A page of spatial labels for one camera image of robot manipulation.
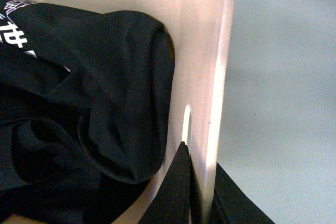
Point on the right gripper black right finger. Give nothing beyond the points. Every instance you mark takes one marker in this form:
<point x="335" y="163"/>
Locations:
<point x="231" y="205"/>

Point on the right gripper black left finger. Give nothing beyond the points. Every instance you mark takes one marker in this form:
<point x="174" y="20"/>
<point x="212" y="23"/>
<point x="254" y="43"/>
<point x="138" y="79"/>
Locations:
<point x="177" y="200"/>

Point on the beige plastic laundry hamper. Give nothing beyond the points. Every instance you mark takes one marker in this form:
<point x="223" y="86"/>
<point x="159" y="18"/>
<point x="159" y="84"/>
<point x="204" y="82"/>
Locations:
<point x="200" y="30"/>

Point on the black printed garment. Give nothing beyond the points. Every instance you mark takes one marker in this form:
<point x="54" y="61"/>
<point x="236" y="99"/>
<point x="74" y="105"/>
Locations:
<point x="85" y="101"/>

